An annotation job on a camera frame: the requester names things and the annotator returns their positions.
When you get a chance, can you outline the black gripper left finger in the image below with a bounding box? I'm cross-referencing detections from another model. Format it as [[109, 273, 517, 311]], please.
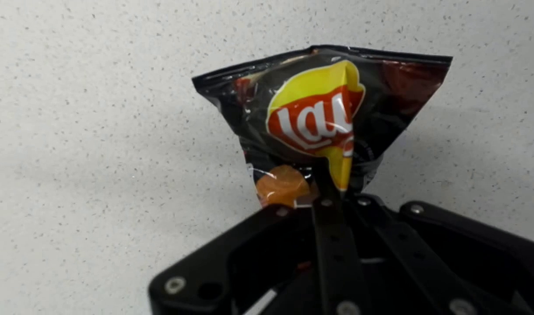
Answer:
[[146, 192, 367, 315]]

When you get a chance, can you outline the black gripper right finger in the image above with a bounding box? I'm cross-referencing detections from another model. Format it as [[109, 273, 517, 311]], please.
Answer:
[[341, 192, 534, 315]]

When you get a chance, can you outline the black Lays chips packet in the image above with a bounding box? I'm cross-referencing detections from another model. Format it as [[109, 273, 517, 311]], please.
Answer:
[[190, 43, 454, 210]]

